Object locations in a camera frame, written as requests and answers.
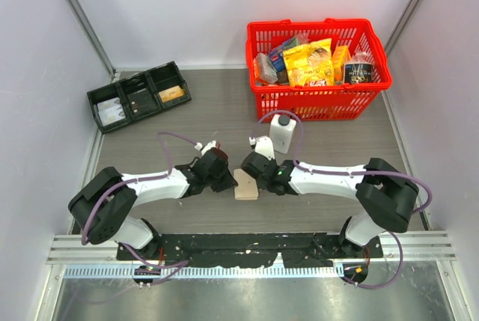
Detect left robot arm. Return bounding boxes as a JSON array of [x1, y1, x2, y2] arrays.
[[68, 145, 237, 260]]

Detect dark card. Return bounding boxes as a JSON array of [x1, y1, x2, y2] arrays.
[[127, 88, 156, 118]]

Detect white cable duct strip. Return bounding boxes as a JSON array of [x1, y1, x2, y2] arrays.
[[64, 263, 344, 279]]

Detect blue snack packet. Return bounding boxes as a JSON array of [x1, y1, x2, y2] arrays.
[[269, 36, 305, 72]]

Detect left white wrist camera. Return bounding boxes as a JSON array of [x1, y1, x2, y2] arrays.
[[194, 140, 220, 155]]

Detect beige card holder wallet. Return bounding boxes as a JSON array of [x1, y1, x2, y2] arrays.
[[234, 168, 259, 201]]

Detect white cards in tray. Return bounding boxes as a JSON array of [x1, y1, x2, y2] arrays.
[[97, 97, 126, 126]]

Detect yellow chips bag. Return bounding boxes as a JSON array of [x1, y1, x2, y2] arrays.
[[284, 38, 335, 88]]

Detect black mounting base plate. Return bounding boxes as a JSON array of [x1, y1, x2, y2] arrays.
[[135, 233, 383, 269]]

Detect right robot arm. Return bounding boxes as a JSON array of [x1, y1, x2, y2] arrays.
[[241, 152, 418, 257]]

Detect orange snack box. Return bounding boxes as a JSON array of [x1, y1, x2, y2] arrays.
[[332, 45, 351, 85]]

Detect red shopping basket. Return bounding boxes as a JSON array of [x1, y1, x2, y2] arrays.
[[245, 19, 392, 121]]

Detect black three-compartment tray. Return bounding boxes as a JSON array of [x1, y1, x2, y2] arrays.
[[87, 61, 192, 135]]

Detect grey wrapped snack pack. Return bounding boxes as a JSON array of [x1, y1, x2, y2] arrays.
[[253, 52, 278, 85]]

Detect white bottle grey cap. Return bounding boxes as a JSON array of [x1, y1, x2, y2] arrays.
[[269, 114, 296, 154]]

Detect gold card in tray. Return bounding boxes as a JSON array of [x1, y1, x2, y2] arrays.
[[158, 85, 185, 103]]

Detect black round can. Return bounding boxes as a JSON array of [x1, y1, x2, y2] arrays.
[[344, 61, 373, 85]]

